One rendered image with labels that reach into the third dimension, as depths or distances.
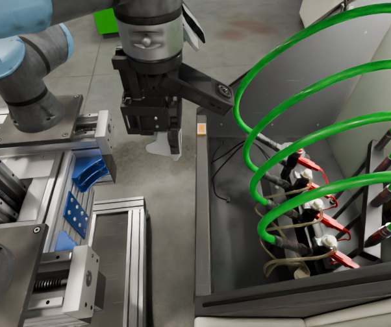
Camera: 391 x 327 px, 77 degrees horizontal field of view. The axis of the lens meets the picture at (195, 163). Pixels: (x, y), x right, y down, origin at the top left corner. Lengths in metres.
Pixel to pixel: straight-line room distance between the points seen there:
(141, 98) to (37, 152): 0.65
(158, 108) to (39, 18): 0.17
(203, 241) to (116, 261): 0.88
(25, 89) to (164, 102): 0.54
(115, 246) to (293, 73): 1.21
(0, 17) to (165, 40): 0.15
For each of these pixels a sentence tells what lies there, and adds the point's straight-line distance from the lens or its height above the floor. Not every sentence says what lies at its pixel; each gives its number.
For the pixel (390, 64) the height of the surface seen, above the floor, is 1.37.
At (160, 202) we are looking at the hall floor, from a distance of 1.82.
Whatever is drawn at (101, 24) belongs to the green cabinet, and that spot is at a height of 0.19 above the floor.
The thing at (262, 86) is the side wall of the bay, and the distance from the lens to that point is 0.91.
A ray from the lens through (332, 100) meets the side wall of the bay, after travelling 1.03.
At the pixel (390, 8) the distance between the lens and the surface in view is 0.53.
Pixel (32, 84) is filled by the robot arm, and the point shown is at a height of 1.17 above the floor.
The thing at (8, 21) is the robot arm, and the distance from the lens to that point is 0.24.
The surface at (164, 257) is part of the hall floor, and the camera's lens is 1.65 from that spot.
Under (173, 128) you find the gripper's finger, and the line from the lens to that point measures 0.36.
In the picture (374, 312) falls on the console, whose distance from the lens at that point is 0.49.
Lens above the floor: 1.56
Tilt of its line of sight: 51 degrees down
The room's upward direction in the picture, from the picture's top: straight up
